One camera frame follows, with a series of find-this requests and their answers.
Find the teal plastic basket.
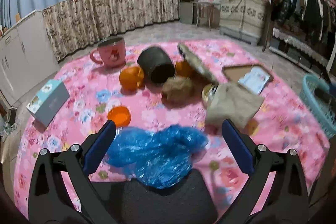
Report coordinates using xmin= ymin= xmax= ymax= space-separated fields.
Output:
xmin=299 ymin=74 xmax=335 ymax=139

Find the water dispenser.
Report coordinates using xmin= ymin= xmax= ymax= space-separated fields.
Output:
xmin=179 ymin=0 xmax=202 ymax=25

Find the blue tissue box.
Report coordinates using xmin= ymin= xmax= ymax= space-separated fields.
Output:
xmin=26 ymin=79 xmax=70 ymax=127

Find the clothes rack with clothes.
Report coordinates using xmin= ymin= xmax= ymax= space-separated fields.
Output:
xmin=267 ymin=0 xmax=335 ymax=60

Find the small folding table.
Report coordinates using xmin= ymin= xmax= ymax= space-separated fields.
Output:
xmin=193 ymin=0 xmax=221 ymax=30

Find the beige paper napkin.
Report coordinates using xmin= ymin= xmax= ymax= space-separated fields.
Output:
xmin=205 ymin=82 xmax=264 ymax=129

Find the black cylindrical cup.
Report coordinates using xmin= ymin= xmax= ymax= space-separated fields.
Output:
xmin=137 ymin=46 xmax=175 ymax=84

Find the pink mug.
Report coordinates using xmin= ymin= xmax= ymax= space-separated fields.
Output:
xmin=90 ymin=36 xmax=126 ymax=68

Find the orange bottle cap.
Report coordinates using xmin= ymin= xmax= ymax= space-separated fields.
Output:
xmin=107 ymin=106 xmax=131 ymax=128

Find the pink floral tablecloth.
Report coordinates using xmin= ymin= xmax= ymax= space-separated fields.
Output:
xmin=13 ymin=56 xmax=330 ymax=223

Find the white cabinet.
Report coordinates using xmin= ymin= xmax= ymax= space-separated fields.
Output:
xmin=1 ymin=10 xmax=59 ymax=106

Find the blue plastic bag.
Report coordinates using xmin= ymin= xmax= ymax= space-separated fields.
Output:
xmin=106 ymin=124 xmax=209 ymax=189

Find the low tv cabinet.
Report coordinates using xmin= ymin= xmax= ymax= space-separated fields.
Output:
xmin=268 ymin=28 xmax=335 ymax=75

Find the covered storage cabinet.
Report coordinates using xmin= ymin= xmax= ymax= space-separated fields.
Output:
xmin=219 ymin=0 xmax=266 ymax=46

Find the orange fruit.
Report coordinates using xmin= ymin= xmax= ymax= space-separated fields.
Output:
xmin=175 ymin=60 xmax=194 ymax=77
xmin=119 ymin=66 xmax=145 ymax=91

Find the black rectangular pouch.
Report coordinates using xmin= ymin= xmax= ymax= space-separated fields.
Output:
xmin=92 ymin=169 xmax=218 ymax=224

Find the brown phone case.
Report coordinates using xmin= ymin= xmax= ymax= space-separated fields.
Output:
xmin=222 ymin=64 xmax=274 ymax=84

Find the printed snack wrapper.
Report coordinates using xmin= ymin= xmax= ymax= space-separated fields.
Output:
xmin=177 ymin=43 xmax=219 ymax=85

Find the light blue booklet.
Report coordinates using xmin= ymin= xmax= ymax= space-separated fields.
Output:
xmin=238 ymin=67 xmax=270 ymax=95

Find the round metal tin lid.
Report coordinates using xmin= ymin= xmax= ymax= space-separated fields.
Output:
xmin=201 ymin=84 xmax=218 ymax=108

